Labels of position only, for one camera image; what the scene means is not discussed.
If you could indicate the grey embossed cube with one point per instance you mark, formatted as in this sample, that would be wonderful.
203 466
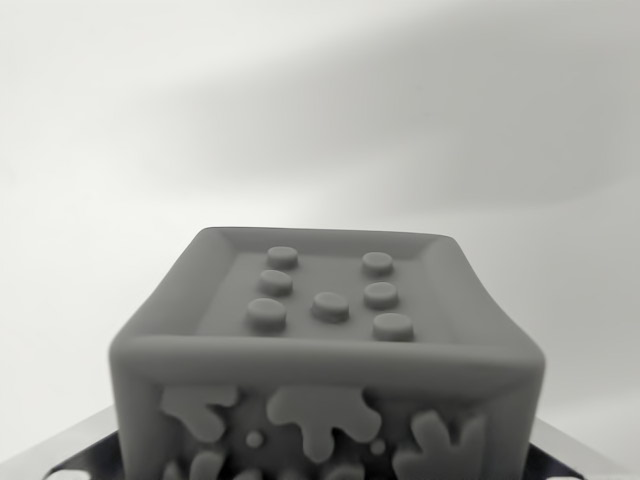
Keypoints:
325 360

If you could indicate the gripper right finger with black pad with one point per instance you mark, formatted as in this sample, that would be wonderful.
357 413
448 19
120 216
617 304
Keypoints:
575 452

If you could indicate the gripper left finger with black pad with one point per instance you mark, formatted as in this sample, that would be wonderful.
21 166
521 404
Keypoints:
80 450

